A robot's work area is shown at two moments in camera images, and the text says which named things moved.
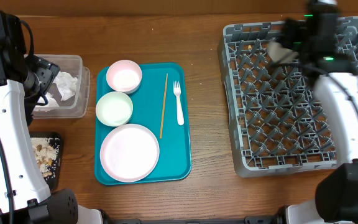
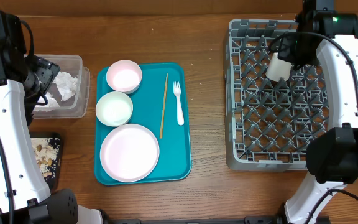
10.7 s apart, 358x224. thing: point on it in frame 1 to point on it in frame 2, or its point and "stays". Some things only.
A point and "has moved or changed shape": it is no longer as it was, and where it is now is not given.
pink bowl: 124,76 stays
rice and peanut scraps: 45,150 stays
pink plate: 130,152 stays
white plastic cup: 278,53 has moved or changed shape
